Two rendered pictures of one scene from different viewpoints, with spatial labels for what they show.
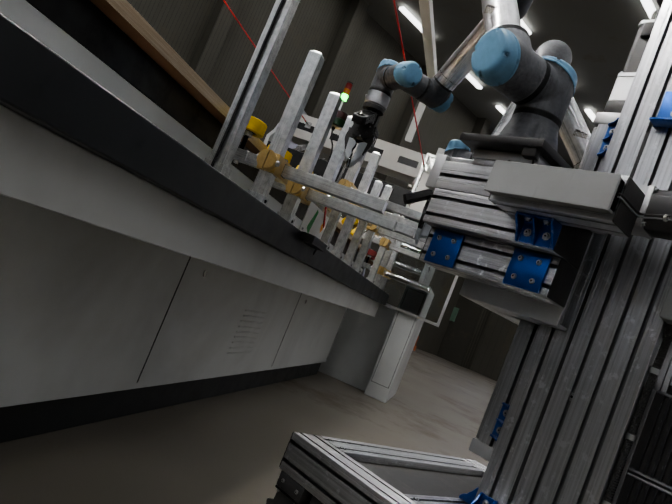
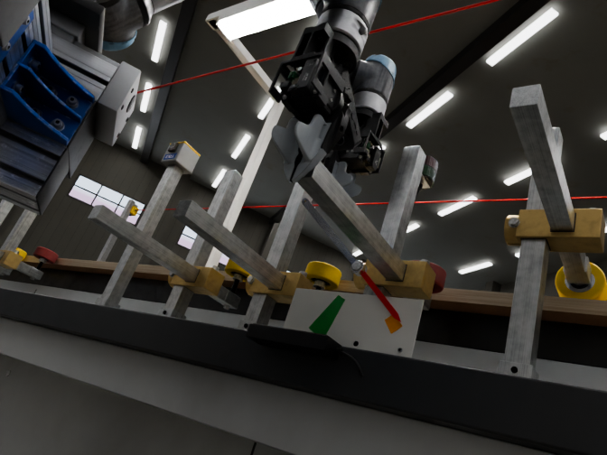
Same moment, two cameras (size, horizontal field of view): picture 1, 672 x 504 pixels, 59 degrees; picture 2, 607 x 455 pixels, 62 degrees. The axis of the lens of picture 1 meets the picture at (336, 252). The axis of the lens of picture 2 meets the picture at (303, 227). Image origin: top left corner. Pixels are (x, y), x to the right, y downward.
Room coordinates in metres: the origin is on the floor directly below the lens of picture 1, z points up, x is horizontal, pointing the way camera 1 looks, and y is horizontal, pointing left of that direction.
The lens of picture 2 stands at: (2.20, -0.71, 0.51)
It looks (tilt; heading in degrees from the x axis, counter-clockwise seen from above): 24 degrees up; 117
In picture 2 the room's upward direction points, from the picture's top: 19 degrees clockwise
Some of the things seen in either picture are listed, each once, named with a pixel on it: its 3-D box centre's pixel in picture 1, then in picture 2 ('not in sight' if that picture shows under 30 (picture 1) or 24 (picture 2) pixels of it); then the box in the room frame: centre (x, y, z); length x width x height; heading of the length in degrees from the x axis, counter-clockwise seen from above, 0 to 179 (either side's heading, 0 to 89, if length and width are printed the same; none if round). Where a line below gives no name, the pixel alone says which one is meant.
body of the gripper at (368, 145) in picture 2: (367, 125); (359, 143); (1.87, 0.06, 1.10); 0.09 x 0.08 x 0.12; 166
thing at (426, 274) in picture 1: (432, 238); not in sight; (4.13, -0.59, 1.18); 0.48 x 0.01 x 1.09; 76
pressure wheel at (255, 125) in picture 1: (245, 138); (236, 282); (1.55, 0.33, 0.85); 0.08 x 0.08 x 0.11
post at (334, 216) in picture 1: (342, 197); (534, 252); (2.21, 0.05, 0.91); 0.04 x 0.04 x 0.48; 76
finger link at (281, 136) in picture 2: (426, 232); (286, 144); (1.90, -0.25, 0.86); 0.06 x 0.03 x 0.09; 76
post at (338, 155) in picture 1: (327, 182); (387, 252); (1.97, 0.11, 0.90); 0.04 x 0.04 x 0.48; 76
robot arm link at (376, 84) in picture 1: (386, 79); (373, 83); (1.86, 0.06, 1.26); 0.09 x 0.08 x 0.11; 27
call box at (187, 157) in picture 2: not in sight; (180, 159); (1.23, 0.30, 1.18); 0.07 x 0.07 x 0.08; 76
